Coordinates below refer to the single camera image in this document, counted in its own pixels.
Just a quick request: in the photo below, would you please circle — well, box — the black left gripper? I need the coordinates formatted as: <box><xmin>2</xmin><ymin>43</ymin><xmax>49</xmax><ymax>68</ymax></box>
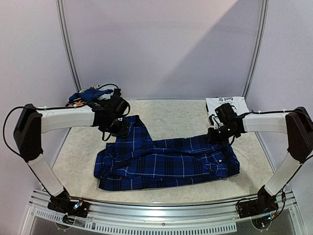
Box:
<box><xmin>102</xmin><ymin>116</ymin><xmax>130</xmax><ymax>137</ymax></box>

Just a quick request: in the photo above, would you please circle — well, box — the blue plaid flannel shirt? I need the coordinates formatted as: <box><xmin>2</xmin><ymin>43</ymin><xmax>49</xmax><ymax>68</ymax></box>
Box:
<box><xmin>93</xmin><ymin>115</ymin><xmax>240</xmax><ymax>191</ymax></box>

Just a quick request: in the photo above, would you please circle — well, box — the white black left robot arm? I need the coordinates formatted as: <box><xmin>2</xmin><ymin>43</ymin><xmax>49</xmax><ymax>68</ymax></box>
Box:
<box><xmin>13</xmin><ymin>103</ymin><xmax>130</xmax><ymax>212</ymax></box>

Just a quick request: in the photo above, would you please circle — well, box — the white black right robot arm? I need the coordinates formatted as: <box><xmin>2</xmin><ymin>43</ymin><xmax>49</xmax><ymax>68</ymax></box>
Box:
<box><xmin>207</xmin><ymin>104</ymin><xmax>313</xmax><ymax>196</ymax></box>

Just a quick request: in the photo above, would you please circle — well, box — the black garment in basket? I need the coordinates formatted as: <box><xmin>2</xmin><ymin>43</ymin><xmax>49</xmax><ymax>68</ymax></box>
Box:
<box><xmin>96</xmin><ymin>89</ymin><xmax>121</xmax><ymax>101</ymax></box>

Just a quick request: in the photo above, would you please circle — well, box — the grey garment in basket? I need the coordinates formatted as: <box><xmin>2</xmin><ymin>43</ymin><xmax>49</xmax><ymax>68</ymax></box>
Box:
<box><xmin>91</xmin><ymin>84</ymin><xmax>116</xmax><ymax>100</ymax></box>

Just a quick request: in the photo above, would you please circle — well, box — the folded white cartoon t-shirt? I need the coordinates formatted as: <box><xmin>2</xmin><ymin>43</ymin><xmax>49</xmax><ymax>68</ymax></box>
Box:
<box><xmin>205</xmin><ymin>95</ymin><xmax>250</xmax><ymax>125</ymax></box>

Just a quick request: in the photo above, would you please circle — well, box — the solid blue garment in basket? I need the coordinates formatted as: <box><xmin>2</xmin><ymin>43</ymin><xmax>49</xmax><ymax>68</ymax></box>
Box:
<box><xmin>68</xmin><ymin>88</ymin><xmax>114</xmax><ymax>102</ymax></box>

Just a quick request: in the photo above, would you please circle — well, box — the black white orange printed shirt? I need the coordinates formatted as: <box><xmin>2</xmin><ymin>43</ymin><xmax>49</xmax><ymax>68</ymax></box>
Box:
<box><xmin>65</xmin><ymin>100</ymin><xmax>87</xmax><ymax>108</ymax></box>

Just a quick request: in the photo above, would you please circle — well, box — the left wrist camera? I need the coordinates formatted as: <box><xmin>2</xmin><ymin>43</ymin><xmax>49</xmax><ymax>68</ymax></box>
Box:
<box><xmin>108</xmin><ymin>95</ymin><xmax>130</xmax><ymax>117</ymax></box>

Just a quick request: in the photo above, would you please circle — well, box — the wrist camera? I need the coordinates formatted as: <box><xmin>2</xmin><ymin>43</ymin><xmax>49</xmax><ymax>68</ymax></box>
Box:
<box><xmin>215</xmin><ymin>103</ymin><xmax>238</xmax><ymax>124</ymax></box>
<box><xmin>108</xmin><ymin>95</ymin><xmax>130</xmax><ymax>117</ymax></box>

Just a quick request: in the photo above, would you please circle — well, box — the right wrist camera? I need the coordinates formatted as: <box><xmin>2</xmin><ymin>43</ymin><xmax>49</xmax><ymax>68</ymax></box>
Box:
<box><xmin>215</xmin><ymin>103</ymin><xmax>238</xmax><ymax>124</ymax></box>

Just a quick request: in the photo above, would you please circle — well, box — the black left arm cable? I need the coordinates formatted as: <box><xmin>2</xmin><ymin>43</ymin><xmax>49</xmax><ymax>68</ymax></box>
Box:
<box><xmin>2</xmin><ymin>83</ymin><xmax>132</xmax><ymax>194</ymax></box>

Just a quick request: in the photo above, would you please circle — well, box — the aluminium front rail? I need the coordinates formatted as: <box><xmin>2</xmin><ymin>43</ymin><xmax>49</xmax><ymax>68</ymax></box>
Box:
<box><xmin>21</xmin><ymin>189</ymin><xmax>306</xmax><ymax>235</ymax></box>

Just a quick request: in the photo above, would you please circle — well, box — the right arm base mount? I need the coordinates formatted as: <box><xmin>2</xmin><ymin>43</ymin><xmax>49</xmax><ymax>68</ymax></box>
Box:
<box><xmin>235</xmin><ymin>186</ymin><xmax>287</xmax><ymax>220</ymax></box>

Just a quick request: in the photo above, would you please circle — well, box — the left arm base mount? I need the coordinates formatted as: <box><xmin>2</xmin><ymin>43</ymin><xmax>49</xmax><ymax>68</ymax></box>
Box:
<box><xmin>47</xmin><ymin>188</ymin><xmax>90</xmax><ymax>218</ymax></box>

